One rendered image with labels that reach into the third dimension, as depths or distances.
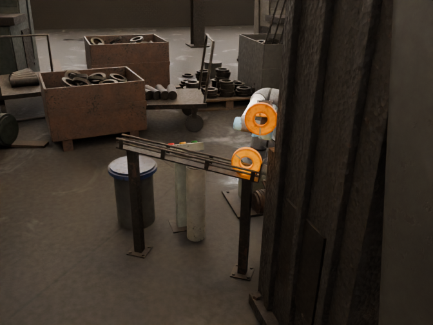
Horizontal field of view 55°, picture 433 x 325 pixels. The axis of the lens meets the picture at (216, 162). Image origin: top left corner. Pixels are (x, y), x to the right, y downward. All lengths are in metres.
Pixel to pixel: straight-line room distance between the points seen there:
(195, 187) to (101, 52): 3.41
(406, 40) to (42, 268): 2.24
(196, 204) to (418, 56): 1.78
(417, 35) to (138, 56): 4.84
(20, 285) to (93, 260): 0.41
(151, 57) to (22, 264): 3.66
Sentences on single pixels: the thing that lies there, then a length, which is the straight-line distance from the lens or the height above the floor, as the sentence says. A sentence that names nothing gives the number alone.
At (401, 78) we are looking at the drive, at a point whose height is 1.35.
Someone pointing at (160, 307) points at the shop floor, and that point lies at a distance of 2.29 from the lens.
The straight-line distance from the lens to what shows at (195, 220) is 2.64.
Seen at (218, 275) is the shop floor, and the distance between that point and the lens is 2.47.
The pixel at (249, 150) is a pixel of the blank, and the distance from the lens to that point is 2.08.
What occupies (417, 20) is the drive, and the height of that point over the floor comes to 1.49.
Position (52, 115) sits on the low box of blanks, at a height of 0.37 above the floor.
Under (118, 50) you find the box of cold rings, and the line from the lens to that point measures 5.64.
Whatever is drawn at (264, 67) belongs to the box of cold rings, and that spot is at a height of 0.55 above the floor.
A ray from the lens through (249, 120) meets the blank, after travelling 1.97.
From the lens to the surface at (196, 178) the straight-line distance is 2.49.
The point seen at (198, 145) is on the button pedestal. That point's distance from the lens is 2.58.
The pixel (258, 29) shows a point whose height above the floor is 0.64.
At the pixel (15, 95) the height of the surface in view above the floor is 0.32.
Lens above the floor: 1.58
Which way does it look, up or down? 25 degrees down
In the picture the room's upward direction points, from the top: 1 degrees clockwise
